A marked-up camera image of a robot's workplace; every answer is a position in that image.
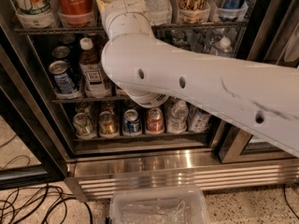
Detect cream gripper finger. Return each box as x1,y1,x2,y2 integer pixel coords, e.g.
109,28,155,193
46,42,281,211
95,0,115,15

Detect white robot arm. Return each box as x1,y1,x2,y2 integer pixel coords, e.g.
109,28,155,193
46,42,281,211
95,0,299,157

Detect blue Pepsi can middle shelf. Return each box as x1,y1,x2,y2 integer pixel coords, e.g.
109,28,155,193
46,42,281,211
49,61,78,94

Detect blue pepsi can shelf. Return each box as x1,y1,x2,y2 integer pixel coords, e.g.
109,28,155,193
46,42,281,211
123,109,141,133
49,61,78,94

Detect water bottle middle shelf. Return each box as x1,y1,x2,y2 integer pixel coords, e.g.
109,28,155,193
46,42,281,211
209,36,232,57

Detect gold can bottom shelf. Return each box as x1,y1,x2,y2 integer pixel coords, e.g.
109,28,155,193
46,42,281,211
98,111,118,134

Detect green can bottom shelf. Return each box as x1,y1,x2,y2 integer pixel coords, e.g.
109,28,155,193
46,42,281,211
73,113,94,136

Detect blue Pepsi can bottom shelf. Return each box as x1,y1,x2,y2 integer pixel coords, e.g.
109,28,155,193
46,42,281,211
123,109,141,133

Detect red can bottom shelf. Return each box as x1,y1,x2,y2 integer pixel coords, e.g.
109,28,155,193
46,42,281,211
147,108,164,133

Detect water bottle bottom shelf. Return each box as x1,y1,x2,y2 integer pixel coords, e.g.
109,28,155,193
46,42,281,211
167,100,189,133

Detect right fridge glass door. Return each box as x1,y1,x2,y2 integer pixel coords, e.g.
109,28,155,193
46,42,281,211
217,0,299,163

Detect fridge glass door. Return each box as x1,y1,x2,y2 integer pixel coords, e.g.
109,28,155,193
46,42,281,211
0,44,68,191
217,0,299,163

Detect tea bottle bottom shelf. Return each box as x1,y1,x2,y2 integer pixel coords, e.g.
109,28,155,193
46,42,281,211
189,105,211,133

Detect left fridge glass door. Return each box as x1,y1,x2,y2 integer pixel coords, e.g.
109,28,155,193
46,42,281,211
0,44,68,191

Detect stainless fridge base grille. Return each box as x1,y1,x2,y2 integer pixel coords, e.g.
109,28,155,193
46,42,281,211
64,149,299,202

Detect brown iced tea bottle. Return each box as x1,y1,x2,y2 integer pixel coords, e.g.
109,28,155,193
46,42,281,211
79,37,107,92

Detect clear plastic bin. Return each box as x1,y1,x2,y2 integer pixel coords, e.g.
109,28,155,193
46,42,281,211
109,186,210,224

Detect middle wire shelf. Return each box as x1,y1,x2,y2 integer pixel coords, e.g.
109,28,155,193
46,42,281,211
52,96,130,104

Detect wire shelf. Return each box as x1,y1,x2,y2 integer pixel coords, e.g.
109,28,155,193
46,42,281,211
52,96,130,104
14,21,248,35

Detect top wire shelf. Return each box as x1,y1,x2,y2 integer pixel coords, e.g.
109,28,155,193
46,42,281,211
14,21,248,35

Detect black floor cables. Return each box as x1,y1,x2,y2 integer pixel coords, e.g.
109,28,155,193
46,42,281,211
0,184,93,224

